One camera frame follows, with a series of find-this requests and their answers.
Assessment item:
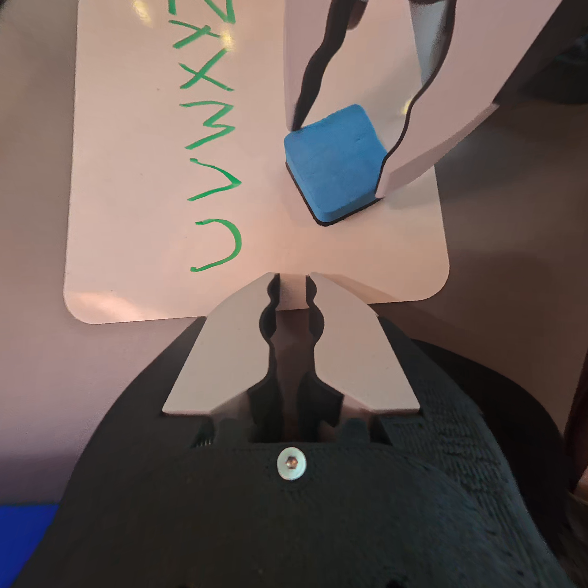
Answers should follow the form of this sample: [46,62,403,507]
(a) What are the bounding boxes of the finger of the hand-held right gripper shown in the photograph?
[283,0,370,129]
[372,0,563,198]

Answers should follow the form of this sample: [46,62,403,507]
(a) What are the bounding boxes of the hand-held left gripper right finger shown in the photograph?
[296,272,421,435]

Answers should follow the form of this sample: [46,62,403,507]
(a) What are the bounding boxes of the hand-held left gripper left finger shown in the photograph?
[163,272,293,438]

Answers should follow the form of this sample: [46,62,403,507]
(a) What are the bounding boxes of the blue whiteboard eraser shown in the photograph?
[282,104,386,228]

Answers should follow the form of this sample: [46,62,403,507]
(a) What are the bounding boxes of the white whiteboard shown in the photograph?
[64,0,450,326]

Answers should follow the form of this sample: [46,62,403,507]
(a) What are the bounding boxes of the blue plastic bin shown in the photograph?
[0,504,60,588]

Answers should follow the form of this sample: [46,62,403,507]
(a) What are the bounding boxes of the dark rounded object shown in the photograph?
[405,336,570,552]

